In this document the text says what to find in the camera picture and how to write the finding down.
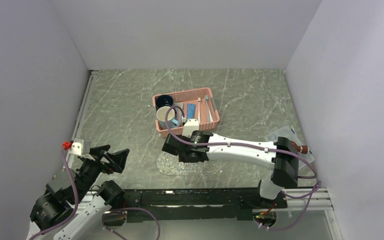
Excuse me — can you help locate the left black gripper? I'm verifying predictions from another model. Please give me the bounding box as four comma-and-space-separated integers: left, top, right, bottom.
72, 144, 130, 202

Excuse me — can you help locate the aluminium rail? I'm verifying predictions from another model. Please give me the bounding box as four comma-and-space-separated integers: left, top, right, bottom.
66, 70, 99, 157

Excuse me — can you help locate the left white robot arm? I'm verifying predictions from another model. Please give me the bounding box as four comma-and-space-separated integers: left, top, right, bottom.
27, 141, 130, 240

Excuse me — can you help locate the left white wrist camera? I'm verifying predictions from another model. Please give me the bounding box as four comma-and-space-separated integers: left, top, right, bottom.
62, 138, 91, 157

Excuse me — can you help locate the white red-capped toothpaste tube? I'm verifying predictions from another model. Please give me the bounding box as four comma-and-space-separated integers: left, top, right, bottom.
173, 102, 185, 124

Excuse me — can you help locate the clear plastic toothbrush case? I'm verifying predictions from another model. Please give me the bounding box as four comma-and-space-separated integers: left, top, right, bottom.
265, 125, 315, 164

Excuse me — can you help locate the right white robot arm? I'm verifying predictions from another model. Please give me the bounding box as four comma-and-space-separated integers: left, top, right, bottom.
162, 130, 300, 208

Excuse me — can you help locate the dark blue mug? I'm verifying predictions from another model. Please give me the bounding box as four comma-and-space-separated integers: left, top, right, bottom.
155, 94, 174, 110

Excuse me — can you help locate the light blue mug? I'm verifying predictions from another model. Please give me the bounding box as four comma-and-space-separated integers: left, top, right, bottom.
156, 106, 181, 130

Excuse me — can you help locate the black base frame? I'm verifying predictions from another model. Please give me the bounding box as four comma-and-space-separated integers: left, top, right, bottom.
97, 187, 288, 226

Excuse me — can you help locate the pink perforated plastic basket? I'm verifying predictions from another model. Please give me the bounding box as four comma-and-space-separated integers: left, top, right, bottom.
152, 87, 221, 131

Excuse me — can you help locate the blue toothpaste tube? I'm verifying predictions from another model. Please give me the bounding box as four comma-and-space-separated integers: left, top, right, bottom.
186, 103, 196, 120

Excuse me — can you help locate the clear textured oval tray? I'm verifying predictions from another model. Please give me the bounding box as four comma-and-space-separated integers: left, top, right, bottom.
156, 152, 224, 176

